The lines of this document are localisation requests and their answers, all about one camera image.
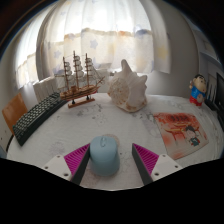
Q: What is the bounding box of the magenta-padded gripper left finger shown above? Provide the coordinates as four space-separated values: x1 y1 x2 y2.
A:
41 143 92 185

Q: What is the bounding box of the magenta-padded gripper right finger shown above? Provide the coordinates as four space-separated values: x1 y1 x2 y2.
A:
130 143 184 186

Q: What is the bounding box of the light blue computer mouse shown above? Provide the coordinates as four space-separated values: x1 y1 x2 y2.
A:
89 135 121 177

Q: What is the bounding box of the white printed tablecloth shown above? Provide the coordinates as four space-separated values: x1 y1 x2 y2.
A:
5 93 224 191

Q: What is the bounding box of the black keyboard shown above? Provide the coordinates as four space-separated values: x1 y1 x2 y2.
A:
12 92 69 147

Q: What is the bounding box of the wooden model sailing ship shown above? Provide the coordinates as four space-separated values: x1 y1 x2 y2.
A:
54 50 106 109

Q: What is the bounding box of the large white conch shell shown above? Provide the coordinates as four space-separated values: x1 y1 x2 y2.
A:
107 59 149 113

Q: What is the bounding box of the white radiator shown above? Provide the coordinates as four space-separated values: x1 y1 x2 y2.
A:
32 68 114 103

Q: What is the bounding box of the brown wooden chair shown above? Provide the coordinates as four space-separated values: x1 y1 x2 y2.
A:
1 92 29 134

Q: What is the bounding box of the cartoon boy figurine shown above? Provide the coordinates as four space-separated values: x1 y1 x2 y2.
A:
188 73 208 108

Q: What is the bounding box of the black router with antennas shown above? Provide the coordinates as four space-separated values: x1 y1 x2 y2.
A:
204 74 218 111

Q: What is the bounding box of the black monitor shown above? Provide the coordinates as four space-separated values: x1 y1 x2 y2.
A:
215 72 224 131

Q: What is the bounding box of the white star print curtain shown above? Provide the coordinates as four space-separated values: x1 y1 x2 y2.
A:
14 0 171 89

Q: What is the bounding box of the white wall shelf unit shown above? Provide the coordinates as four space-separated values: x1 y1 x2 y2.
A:
196 26 224 78

